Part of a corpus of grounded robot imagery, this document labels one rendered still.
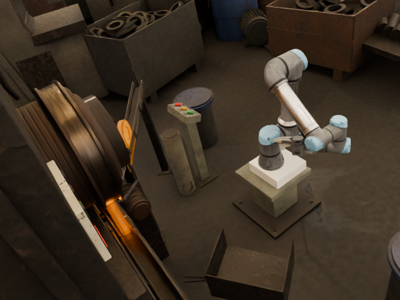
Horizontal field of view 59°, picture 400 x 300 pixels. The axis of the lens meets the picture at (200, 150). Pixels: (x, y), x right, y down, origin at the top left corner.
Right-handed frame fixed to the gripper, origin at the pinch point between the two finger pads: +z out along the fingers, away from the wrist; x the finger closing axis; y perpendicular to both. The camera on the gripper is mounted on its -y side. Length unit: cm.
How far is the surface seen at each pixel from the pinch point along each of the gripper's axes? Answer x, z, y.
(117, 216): -74, 49, 8
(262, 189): 6.2, 9.0, 33.0
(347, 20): 157, -35, -49
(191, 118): 24, 55, -4
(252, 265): -67, -1, 26
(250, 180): 12.8, 16.9, 30.8
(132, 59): 121, 150, -31
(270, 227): 11, 6, 61
